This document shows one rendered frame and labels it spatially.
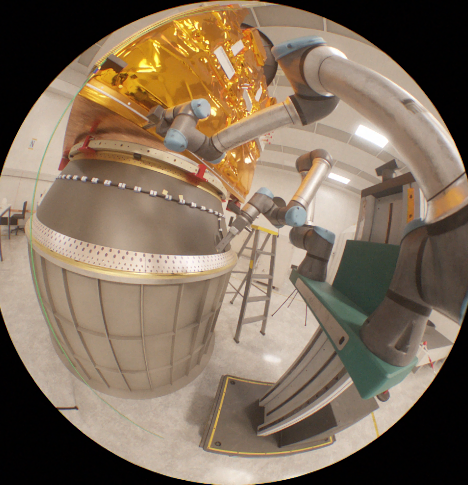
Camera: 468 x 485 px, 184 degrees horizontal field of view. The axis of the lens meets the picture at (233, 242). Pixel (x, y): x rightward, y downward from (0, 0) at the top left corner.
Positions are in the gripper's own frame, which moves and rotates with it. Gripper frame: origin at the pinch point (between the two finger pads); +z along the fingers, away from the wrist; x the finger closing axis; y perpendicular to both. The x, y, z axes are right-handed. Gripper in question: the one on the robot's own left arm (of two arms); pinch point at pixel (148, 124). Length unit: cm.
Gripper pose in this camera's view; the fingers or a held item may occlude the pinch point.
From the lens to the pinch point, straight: 74.5
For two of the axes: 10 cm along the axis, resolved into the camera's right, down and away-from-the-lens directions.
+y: 2.8, -9.5, -1.1
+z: -9.0, -3.0, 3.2
